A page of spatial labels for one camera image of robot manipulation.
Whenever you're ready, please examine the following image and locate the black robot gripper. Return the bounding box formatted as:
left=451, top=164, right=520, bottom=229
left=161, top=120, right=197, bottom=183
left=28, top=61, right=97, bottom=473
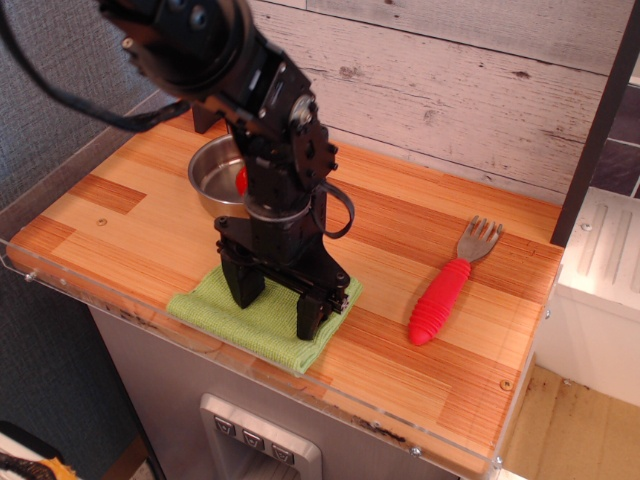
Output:
left=215, top=199, right=350, bottom=341

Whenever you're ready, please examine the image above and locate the green cloth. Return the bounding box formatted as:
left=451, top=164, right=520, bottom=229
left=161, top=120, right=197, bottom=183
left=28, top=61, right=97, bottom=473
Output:
left=166, top=266, right=363, bottom=374

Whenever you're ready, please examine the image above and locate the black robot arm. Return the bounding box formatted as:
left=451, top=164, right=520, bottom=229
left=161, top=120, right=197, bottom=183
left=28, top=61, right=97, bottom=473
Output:
left=100, top=1, right=350, bottom=340

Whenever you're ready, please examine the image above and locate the red toy strawberry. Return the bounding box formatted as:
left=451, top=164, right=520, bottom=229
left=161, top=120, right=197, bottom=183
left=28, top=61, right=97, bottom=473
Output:
left=235, top=167, right=248, bottom=196

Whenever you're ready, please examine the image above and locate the clear acrylic table guard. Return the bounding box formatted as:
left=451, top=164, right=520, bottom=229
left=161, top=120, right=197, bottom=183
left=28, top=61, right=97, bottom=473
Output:
left=0, top=104, right=564, bottom=475

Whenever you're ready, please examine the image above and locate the grey toy fridge cabinet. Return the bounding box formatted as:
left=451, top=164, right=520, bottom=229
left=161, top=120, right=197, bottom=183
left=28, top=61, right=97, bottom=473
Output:
left=93, top=307, right=516, bottom=479

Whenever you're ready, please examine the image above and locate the stainless steel bowl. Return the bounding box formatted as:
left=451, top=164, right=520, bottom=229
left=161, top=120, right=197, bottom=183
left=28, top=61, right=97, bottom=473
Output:
left=188, top=135, right=249, bottom=218

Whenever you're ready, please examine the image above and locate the silver dispenser button panel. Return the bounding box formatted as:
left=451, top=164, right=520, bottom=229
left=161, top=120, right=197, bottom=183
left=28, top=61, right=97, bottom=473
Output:
left=199, top=393, right=323, bottom=479

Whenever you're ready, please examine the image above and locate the yellow black object bottom-left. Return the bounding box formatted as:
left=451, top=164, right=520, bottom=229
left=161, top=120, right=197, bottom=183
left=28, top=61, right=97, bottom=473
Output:
left=1, top=453, right=78, bottom=480

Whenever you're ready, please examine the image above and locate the white toy sink unit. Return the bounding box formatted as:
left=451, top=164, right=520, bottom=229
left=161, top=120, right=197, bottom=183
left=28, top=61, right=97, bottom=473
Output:
left=534, top=188, right=639, bottom=405

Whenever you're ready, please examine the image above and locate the red-handled metal fork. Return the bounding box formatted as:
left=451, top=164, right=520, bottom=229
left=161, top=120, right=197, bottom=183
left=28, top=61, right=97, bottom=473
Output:
left=408, top=216, right=503, bottom=346

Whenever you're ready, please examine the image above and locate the dark left frame post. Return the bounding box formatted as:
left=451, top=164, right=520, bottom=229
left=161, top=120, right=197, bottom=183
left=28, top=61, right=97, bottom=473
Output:
left=192, top=102, right=225, bottom=134

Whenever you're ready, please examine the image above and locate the dark frame post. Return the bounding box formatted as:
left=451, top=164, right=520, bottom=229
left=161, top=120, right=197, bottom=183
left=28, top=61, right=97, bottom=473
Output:
left=550, top=1, right=639, bottom=247
left=192, top=102, right=225, bottom=134

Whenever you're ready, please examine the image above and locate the dark right frame post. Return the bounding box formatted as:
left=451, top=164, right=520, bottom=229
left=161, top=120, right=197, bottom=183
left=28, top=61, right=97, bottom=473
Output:
left=550, top=1, right=639, bottom=247

